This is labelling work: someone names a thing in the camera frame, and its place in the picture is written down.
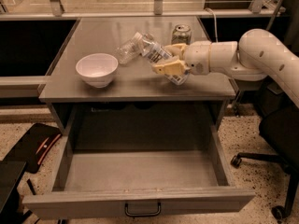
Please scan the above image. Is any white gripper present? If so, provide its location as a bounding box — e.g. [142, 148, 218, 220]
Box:
[152, 41, 211, 76]

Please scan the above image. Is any blue label plastic bottle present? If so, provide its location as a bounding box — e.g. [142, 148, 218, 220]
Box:
[132, 32, 189, 85]

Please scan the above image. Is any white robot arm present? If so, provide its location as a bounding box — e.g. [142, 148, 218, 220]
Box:
[153, 29, 299, 107]

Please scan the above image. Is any clear plastic water bottle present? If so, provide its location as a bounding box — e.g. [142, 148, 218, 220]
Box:
[116, 40, 140, 64]

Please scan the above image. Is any grey cabinet with counter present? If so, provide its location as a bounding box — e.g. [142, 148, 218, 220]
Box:
[40, 17, 235, 153]

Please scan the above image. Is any open grey top drawer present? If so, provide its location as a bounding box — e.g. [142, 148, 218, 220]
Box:
[24, 126, 254, 219]

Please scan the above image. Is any crushed silver soda can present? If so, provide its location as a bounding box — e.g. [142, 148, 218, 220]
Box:
[172, 24, 192, 45]

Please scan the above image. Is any white ceramic bowl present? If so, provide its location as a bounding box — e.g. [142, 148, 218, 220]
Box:
[76, 53, 119, 88]

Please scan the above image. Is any metal rod with clamp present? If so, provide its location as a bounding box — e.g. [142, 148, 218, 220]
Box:
[266, 0, 284, 31]

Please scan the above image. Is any black office chair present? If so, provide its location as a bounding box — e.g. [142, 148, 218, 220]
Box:
[231, 77, 299, 220]

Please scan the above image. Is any black flat panel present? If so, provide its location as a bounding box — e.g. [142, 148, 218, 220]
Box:
[0, 161, 26, 215]

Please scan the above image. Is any white cable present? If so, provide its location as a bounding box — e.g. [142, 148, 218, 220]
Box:
[204, 7, 219, 43]

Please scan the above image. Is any grey metal rail frame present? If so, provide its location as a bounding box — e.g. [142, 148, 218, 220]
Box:
[0, 0, 278, 20]

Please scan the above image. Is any black drawer handle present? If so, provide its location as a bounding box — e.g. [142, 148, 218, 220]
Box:
[124, 203, 162, 217]

